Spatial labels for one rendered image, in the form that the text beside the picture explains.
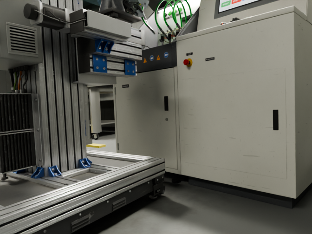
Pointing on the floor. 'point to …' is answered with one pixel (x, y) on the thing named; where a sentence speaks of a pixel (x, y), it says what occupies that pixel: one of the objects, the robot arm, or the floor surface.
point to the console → (248, 104)
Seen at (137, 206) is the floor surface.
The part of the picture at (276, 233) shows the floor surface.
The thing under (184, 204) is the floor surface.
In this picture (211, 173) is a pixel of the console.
